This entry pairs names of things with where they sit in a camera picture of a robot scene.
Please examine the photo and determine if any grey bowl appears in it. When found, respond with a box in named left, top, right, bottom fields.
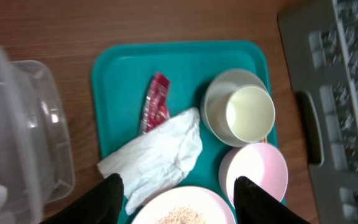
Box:
left=201, top=68, right=271, bottom=147

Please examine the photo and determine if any teal plastic tray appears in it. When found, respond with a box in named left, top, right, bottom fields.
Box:
left=91, top=40, right=286, bottom=224

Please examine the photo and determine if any clear plastic bin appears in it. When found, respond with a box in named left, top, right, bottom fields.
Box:
left=0, top=48, right=75, bottom=223

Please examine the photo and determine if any white paper cup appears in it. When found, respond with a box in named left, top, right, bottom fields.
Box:
left=225, top=85, right=276, bottom=143

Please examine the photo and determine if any large pink plate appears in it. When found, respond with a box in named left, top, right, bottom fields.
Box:
left=132, top=186, right=236, bottom=224

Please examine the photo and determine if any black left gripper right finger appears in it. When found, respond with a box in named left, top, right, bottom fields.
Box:
left=234, top=176, right=308, bottom=224

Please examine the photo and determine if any grey dishwasher rack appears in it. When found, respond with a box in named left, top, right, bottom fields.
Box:
left=278, top=0, right=358, bottom=223

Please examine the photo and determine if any red sauce packet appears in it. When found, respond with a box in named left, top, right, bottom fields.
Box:
left=139, top=72, right=170, bottom=134

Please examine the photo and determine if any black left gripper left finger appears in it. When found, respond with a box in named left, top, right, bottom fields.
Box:
left=42, top=174, right=124, bottom=224

